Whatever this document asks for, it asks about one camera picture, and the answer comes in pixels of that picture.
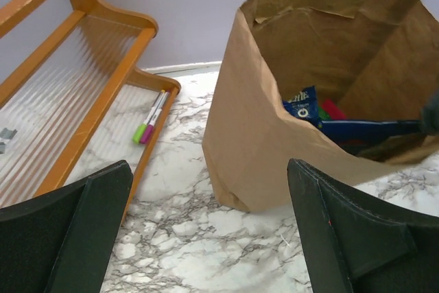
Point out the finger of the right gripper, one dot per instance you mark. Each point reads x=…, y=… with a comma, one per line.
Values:
x=429, y=120

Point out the grey binder clip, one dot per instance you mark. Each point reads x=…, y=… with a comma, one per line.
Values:
x=6, y=136

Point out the dark blue chilli snack bag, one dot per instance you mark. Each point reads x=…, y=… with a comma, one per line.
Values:
x=367, y=132

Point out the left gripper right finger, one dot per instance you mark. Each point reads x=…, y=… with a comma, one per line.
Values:
x=355, y=242

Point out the pink marker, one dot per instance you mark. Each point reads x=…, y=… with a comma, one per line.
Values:
x=152, y=123

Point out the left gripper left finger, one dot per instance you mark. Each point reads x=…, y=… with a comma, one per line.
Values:
x=61, y=241

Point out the blue white snack bag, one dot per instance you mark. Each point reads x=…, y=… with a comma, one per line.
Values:
x=304, y=106

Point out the brown paper bag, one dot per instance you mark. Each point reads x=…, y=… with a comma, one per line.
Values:
x=376, y=59

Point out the orange wooden rack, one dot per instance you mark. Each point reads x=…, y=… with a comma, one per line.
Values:
x=58, y=96

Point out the green red snack bag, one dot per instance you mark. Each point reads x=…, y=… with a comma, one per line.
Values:
x=328, y=111

